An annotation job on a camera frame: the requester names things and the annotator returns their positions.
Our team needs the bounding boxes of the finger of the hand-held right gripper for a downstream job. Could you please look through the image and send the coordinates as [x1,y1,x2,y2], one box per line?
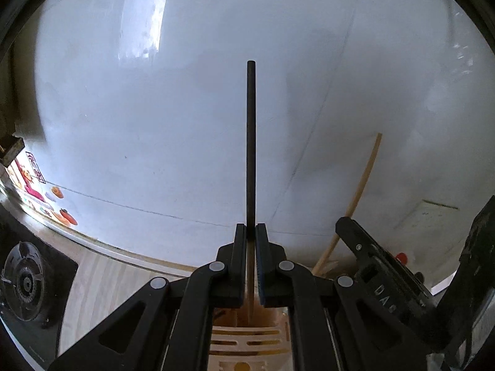
[334,217,388,264]

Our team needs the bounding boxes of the black chopstick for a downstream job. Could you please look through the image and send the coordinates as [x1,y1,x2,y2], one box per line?
[245,60,257,228]

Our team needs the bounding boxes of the black gas stove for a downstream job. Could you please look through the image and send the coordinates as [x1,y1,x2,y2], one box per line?
[0,201,80,371]

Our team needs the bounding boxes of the beige chopstick holder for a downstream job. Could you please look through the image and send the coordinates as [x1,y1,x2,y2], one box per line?
[210,305,291,371]

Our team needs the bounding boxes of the white wall socket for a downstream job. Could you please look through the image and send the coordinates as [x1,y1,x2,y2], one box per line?
[402,200,462,242]

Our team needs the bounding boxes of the wooden chopstick white print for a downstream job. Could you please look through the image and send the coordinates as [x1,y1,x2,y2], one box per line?
[311,132,383,276]

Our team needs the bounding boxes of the colourful wall stickers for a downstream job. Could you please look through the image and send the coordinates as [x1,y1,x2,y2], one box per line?
[7,151,79,227]

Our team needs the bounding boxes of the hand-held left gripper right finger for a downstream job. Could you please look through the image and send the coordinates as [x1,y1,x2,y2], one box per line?
[255,223,431,371]

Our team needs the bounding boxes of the brown wooden chopstick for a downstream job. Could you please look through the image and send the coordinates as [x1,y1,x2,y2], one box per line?
[248,236,256,323]

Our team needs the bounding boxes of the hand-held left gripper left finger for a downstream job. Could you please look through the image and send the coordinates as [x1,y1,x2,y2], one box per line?
[47,223,248,371]

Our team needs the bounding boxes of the black range hood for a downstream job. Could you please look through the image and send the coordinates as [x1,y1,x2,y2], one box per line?
[0,124,26,168]

